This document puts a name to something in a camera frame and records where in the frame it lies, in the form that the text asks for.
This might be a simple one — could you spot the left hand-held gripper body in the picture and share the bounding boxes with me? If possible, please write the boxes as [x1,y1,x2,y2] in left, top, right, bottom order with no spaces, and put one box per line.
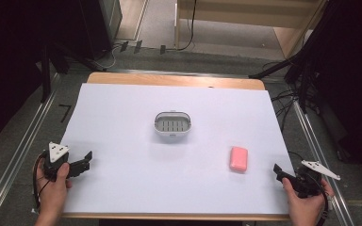
[41,141,77,183]

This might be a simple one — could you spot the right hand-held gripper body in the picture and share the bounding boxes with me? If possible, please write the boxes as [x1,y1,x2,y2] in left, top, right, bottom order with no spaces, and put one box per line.
[291,159,342,200]

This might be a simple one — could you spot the person's right hand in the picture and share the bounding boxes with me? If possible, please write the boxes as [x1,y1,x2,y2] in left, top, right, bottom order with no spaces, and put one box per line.
[281,177,336,220]

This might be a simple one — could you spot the person's left hand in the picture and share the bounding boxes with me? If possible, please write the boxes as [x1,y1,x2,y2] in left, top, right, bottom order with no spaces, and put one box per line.
[36,162,74,218]

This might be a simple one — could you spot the pink soap bar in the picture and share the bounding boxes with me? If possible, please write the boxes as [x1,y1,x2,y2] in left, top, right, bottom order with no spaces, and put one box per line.
[228,146,249,173]

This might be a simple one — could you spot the white table mat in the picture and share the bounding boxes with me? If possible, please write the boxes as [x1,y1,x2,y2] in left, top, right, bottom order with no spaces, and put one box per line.
[59,82,296,216]

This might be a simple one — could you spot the black metal stand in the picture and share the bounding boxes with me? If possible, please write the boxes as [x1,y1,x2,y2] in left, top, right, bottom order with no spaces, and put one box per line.
[248,0,337,115]
[39,40,109,104]

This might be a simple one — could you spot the grey and white soap dish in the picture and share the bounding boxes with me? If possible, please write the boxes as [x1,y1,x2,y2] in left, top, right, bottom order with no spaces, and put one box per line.
[153,110,192,137]

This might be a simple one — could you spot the dark curtain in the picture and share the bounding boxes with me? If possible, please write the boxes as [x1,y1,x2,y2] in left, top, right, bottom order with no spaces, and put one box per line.
[307,0,362,186]
[0,0,86,151]

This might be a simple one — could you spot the wooden table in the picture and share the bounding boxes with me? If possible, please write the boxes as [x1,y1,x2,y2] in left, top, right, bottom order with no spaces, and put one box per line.
[59,72,291,222]

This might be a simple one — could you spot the black cabinet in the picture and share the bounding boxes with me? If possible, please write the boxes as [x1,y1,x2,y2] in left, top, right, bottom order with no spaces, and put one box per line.
[74,0,123,61]

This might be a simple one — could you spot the light wooden shelf unit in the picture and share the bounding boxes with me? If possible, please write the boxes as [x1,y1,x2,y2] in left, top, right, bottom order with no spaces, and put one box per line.
[173,0,329,60]

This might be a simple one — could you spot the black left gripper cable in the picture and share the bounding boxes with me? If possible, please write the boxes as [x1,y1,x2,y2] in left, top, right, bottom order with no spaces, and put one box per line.
[31,151,52,212]

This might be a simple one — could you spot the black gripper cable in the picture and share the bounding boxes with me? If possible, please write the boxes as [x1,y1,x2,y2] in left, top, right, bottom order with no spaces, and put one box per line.
[31,151,52,212]
[307,174,332,226]

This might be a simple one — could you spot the metal floor rail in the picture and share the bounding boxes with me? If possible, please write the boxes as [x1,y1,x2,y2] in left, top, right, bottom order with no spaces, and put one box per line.
[0,73,61,226]
[291,96,356,226]

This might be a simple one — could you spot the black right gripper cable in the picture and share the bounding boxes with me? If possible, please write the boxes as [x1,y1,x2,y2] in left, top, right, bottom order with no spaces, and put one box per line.
[307,174,332,226]

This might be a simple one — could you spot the bundle of black floor cables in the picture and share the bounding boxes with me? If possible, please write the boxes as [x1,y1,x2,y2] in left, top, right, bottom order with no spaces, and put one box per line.
[262,60,303,133]

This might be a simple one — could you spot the white floor cable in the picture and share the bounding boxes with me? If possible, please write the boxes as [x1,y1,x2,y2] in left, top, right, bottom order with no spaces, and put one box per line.
[91,42,123,71]

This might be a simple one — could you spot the black hanging cable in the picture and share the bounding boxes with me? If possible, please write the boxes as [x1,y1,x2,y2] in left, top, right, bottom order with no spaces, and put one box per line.
[176,0,199,52]

